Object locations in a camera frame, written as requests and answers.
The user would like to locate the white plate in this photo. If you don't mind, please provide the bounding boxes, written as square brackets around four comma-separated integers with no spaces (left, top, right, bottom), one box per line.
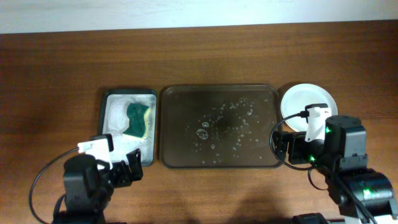
[280,83,338,118]

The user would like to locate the green and yellow sponge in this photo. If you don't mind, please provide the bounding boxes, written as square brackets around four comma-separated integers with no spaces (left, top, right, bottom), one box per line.
[123,103,150,138]

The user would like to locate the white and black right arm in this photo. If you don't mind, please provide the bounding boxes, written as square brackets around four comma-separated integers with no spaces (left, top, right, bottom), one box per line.
[269,116,397,223]

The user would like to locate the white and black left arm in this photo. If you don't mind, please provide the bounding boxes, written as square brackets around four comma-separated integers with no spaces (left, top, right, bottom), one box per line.
[52,149,143,224]

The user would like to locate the black soapy water tray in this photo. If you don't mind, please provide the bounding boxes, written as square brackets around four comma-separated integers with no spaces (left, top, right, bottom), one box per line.
[98,88,157,166]

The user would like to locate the dark brown serving tray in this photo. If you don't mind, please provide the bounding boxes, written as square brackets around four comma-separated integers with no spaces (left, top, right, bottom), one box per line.
[159,85,281,169]

